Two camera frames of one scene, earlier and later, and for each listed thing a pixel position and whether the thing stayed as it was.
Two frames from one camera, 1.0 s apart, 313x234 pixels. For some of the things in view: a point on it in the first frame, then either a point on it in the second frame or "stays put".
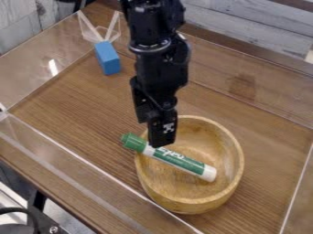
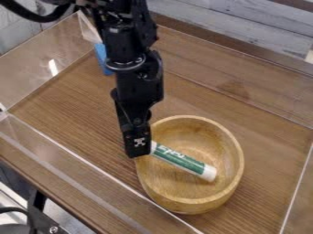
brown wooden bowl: (178, 191) stays put
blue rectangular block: (108, 58) stays put
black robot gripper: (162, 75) -> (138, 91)
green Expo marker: (172, 156) stays put
